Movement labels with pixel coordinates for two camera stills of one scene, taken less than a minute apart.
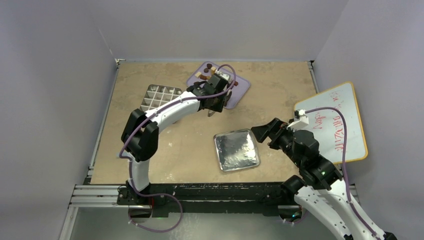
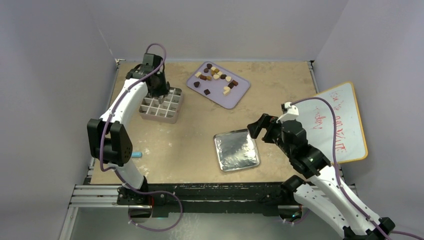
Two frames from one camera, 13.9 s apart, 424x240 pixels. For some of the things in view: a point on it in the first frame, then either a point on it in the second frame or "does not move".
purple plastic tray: x=240 y=87 does not move
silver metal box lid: x=236 y=149 does not move
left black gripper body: x=217 y=104 to x=161 y=88
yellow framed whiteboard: x=328 y=125 does not move
